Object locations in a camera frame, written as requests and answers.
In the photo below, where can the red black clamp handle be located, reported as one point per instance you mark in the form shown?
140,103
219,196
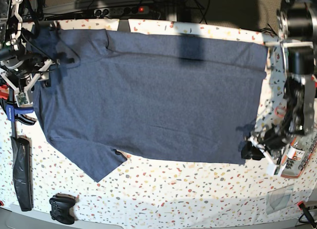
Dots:
306,217

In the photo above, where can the clear plastic bag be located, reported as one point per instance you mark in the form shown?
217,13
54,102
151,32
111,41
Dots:
279,199

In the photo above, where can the black game controller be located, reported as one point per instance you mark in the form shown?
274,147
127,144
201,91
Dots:
60,209

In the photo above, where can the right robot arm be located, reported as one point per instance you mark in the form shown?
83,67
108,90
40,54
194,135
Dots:
22,63

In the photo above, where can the blue black bar clamp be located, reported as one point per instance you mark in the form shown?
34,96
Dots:
16,114

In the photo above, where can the striped transparent pencil case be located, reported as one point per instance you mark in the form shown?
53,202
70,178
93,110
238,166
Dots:
298,154

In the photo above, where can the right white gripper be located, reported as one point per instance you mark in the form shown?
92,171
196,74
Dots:
22,93

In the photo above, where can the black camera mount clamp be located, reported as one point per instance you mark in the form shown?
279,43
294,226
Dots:
123,26

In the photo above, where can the red clamp piece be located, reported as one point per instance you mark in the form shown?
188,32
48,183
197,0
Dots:
4,92

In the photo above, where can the blue grey T-shirt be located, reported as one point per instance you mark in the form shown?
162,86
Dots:
175,98

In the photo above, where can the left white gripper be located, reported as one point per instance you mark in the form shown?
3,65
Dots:
274,168

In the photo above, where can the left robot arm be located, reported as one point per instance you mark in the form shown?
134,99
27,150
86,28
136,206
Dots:
297,21

